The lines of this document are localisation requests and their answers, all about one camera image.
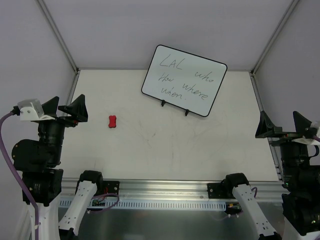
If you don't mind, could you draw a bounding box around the red whiteboard eraser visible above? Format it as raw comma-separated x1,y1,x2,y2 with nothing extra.
108,115,117,129

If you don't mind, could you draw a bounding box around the white whiteboard black frame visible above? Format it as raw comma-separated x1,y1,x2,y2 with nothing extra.
141,44,228,118

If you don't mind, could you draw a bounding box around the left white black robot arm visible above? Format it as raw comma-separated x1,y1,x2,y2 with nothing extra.
11,94,104,240

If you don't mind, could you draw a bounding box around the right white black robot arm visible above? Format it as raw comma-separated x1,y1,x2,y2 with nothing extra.
221,111,320,240

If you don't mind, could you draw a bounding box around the left black stand clip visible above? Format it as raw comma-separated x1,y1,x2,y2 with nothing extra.
160,100,166,107

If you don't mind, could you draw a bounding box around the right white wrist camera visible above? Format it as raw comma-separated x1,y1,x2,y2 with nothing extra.
293,121,320,146

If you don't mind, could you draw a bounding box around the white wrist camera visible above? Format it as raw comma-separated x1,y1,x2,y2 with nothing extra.
17,98,55,122
293,121,320,146

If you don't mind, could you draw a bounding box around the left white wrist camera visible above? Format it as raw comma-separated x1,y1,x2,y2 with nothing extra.
17,98,55,122

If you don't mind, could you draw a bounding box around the left aluminium frame post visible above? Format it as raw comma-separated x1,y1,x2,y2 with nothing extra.
35,0,80,104

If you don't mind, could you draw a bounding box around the aluminium frame post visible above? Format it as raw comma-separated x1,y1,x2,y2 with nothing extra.
35,0,80,104
249,0,300,111

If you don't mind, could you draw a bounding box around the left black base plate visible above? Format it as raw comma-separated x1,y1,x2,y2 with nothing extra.
95,180,120,196

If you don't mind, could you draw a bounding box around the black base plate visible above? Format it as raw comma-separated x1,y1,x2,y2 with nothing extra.
206,182,235,199
95,180,120,196

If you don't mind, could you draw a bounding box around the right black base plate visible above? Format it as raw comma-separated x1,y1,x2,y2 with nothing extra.
206,182,235,199

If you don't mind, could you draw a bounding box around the white slotted cable duct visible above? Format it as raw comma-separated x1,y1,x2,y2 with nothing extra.
59,197,227,212

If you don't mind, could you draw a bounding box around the aluminium extrusion rail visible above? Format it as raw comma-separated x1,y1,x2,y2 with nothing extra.
59,177,286,203

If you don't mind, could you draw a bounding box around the right aluminium frame post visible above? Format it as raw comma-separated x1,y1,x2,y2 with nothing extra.
249,0,300,111

